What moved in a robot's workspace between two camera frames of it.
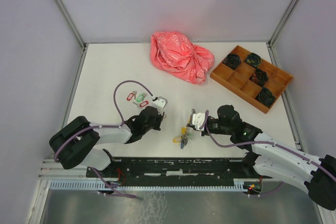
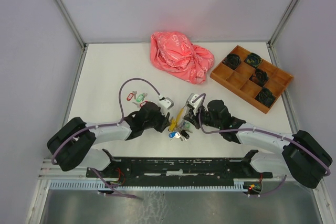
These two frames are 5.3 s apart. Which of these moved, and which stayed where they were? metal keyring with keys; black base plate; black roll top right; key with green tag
Moved: metal keyring with keys
Stayed: black roll top right; key with green tag; black base plate
